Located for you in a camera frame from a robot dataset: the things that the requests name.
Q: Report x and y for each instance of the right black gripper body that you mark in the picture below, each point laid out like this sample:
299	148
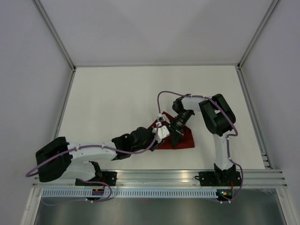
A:
176	127

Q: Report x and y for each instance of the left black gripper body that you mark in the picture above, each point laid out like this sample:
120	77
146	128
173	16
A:
148	143

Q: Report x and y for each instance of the dark red cloth napkin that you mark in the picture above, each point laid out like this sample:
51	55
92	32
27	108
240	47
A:
186	143

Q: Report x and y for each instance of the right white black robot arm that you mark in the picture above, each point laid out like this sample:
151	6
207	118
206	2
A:
219	120

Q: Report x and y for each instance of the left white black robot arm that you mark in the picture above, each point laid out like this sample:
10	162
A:
62	159

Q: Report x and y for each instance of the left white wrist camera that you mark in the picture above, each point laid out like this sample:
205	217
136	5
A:
161	133

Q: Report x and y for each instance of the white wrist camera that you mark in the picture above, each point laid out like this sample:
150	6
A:
162	118
161	133

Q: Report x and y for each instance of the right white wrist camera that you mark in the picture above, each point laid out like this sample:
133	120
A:
162	118

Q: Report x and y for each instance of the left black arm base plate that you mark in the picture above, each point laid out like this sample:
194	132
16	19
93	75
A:
106	177

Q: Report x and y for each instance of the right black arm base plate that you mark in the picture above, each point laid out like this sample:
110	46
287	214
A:
209	179

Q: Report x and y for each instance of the aluminium mounting rail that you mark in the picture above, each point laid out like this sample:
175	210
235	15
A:
257	178

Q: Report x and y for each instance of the white slotted cable duct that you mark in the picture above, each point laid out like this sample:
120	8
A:
131	193

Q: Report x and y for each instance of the left aluminium frame post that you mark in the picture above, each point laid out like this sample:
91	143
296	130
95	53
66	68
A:
50	26

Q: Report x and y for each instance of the aluminium frame post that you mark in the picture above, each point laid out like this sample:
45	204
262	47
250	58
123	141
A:
262	25
50	26

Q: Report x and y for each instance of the right aluminium frame post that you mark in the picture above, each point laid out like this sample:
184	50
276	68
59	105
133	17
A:
262	25

